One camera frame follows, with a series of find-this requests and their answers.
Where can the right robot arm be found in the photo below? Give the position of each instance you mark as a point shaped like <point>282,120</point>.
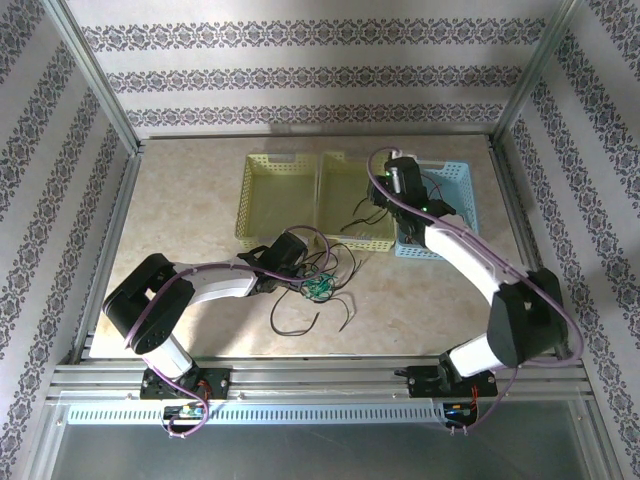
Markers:
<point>475,270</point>

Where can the blue plastic basket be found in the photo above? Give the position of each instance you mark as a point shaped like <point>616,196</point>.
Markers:
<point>455,185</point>

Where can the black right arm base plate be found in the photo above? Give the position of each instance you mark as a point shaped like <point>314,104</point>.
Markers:
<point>425,382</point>

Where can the yellow plastic basket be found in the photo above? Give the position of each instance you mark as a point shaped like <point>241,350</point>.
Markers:
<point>277,200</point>
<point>345,190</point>

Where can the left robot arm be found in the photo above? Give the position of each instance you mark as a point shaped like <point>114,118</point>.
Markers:
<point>215,282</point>

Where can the aluminium mounting rail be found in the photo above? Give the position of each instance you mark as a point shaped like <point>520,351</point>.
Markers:
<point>320,375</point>

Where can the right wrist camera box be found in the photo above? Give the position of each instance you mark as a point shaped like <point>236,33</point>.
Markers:
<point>396,154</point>

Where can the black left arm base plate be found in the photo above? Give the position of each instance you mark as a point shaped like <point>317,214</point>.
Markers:
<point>217,382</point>

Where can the aluminium side rail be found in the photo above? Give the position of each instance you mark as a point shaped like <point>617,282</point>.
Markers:
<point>515,210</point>
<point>117,220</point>

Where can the aluminium frame post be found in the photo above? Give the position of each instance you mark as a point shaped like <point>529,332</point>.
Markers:
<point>95,80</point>
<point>537,70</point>

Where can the grey metal panel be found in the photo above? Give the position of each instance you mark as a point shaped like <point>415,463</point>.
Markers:
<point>320,452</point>

